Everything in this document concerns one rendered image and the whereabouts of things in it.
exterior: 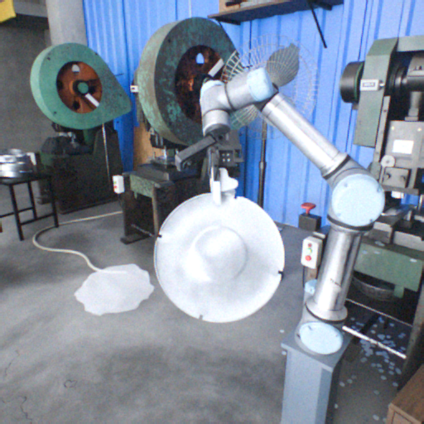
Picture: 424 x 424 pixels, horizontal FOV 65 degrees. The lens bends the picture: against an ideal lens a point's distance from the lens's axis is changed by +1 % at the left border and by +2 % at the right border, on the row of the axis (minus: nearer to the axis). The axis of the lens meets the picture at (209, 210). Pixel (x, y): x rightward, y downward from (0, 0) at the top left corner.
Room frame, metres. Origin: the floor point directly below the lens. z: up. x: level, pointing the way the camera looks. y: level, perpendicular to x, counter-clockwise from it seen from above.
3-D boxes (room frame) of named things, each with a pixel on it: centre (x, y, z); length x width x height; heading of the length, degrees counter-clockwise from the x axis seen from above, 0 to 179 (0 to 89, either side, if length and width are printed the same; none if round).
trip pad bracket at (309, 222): (1.57, -0.51, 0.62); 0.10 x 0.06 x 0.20; 46
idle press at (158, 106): (2.98, 0.10, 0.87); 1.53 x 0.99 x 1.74; 134
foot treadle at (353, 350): (1.42, -0.80, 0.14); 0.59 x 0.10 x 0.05; 136
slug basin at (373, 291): (1.51, -0.89, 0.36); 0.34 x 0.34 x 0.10
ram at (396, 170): (1.48, -0.86, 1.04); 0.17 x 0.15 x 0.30; 136
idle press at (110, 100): (4.16, 1.42, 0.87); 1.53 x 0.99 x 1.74; 139
